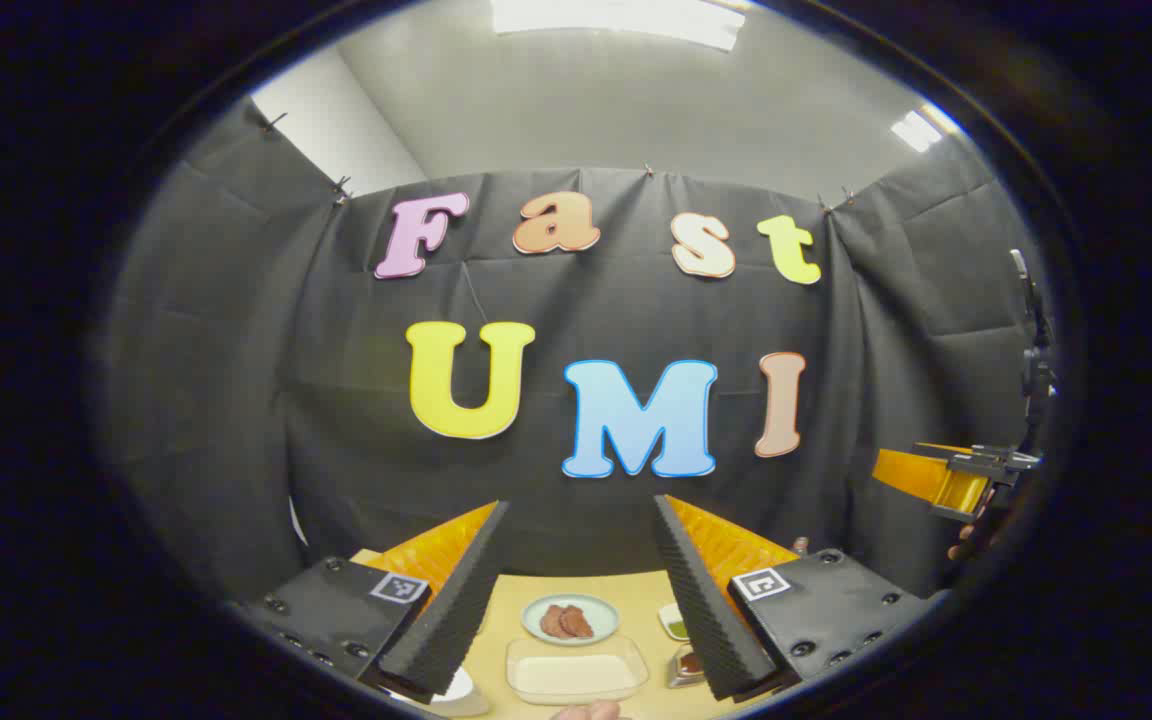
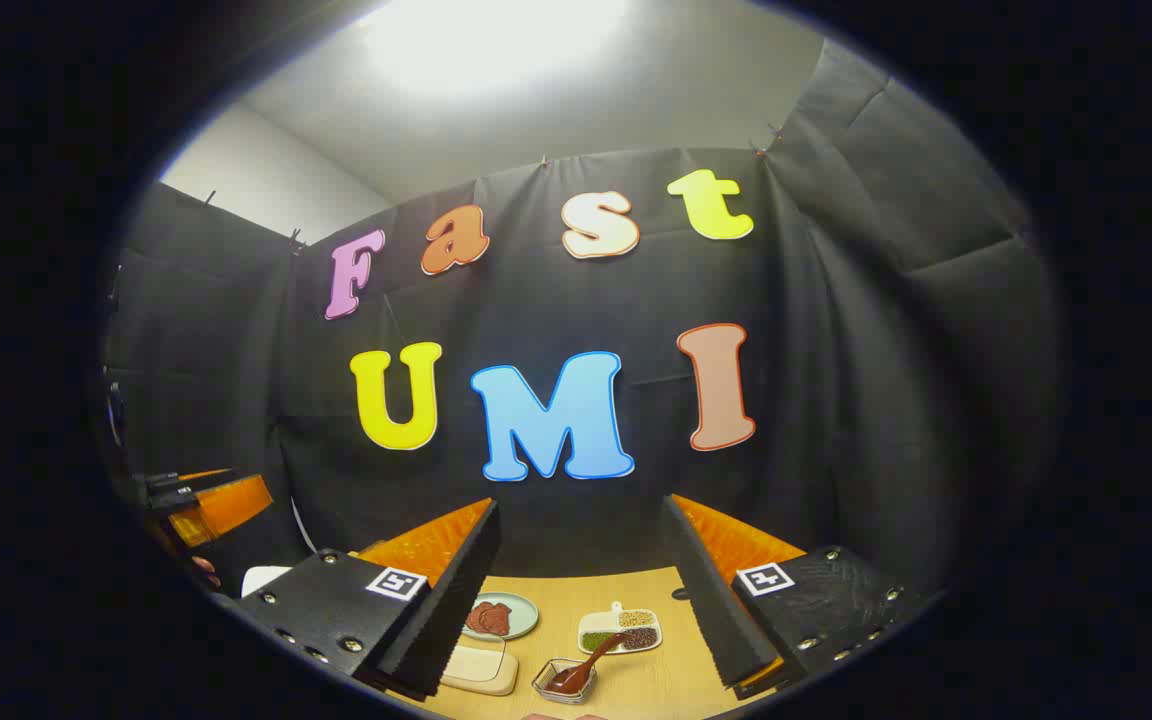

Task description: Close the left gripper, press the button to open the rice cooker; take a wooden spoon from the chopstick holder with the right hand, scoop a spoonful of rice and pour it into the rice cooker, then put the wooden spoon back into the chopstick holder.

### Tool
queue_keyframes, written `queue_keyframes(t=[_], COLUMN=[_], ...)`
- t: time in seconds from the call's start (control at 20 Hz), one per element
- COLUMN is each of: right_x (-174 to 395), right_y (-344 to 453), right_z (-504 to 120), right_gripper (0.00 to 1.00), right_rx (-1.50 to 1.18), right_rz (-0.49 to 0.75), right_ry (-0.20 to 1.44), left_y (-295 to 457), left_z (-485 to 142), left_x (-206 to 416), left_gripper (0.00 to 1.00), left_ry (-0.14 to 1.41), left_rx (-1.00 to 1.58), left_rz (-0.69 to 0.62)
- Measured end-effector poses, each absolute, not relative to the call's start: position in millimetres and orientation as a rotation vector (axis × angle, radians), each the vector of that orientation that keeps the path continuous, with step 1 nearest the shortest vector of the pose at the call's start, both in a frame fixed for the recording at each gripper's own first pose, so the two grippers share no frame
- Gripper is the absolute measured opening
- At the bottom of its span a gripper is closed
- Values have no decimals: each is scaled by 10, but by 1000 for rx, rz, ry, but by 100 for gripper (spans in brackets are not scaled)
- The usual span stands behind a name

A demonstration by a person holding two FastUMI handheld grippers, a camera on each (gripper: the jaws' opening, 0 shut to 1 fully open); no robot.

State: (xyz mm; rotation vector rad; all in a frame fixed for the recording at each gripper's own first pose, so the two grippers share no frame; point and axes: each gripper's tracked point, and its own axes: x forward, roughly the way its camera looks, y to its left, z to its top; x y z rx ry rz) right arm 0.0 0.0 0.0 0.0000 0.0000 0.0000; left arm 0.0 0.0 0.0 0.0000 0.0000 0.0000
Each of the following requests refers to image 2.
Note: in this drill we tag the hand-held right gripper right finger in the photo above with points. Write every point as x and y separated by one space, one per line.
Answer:
718 610

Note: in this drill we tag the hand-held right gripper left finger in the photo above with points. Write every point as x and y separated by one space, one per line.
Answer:
453 608

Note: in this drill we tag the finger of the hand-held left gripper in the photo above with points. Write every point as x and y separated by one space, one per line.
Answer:
191 478
231 505

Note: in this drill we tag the clear box of rice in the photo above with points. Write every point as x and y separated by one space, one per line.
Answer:
481 675

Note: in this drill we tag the white rice cooker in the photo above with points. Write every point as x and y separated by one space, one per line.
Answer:
264 580

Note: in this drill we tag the dark wooden spoon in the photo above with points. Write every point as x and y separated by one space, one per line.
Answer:
576 675

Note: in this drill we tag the light green plate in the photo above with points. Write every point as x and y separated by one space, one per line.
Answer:
525 615

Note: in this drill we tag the dark red beans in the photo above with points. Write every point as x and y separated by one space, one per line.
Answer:
645 638

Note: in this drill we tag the yellow soybeans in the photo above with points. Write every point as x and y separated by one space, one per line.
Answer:
636 618

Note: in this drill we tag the white divided dish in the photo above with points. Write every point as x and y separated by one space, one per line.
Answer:
600 621

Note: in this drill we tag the green mung beans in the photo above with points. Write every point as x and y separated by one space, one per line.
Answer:
595 641

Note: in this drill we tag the black backdrop cloth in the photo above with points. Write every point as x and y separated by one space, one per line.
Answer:
536 300

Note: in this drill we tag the long ceiling light panel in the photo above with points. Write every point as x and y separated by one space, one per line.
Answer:
496 40

